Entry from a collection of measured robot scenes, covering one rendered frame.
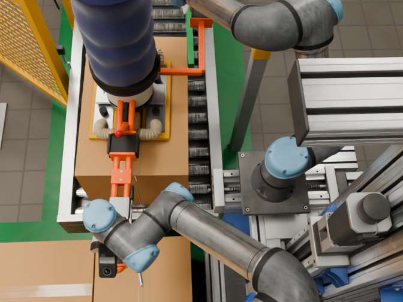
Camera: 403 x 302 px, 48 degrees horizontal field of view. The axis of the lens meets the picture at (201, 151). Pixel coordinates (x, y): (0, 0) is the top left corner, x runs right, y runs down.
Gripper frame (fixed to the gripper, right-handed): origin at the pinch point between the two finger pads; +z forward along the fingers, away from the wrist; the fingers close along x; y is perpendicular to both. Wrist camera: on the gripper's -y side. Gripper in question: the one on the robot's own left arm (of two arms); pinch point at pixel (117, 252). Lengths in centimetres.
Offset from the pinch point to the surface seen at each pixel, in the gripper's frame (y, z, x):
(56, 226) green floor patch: 35, 109, 50
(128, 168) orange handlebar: 26.8, 0.4, -1.5
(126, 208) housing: 13.3, -0.1, -1.9
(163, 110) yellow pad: 54, 12, -12
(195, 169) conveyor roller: 48, 54, -24
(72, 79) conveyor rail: 91, 50, 34
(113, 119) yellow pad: 51, 12, 6
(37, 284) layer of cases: -2, 55, 39
